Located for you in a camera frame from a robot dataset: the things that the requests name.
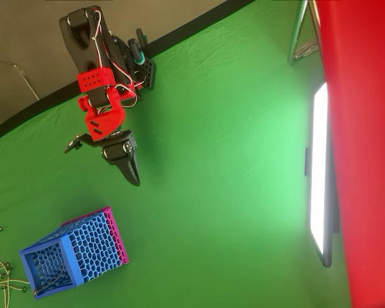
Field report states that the blue and magenta mesh basket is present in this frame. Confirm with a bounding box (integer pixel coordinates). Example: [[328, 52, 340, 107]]
[[18, 206, 130, 300]]

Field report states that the green cloth with black border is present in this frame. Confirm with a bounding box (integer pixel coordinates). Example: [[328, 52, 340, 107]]
[[0, 0, 352, 308]]

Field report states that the chrome tubular metal stand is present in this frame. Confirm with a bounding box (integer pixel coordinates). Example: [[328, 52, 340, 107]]
[[287, 0, 321, 67]]

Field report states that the red blurred foreground object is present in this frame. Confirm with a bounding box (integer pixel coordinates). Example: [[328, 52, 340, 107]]
[[314, 0, 385, 308]]

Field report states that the black clamp with teal ring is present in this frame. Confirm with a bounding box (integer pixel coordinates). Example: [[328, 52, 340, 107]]
[[127, 28, 148, 67]]

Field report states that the thin chrome chair frame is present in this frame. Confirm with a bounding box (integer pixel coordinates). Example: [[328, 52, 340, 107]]
[[0, 59, 41, 101]]

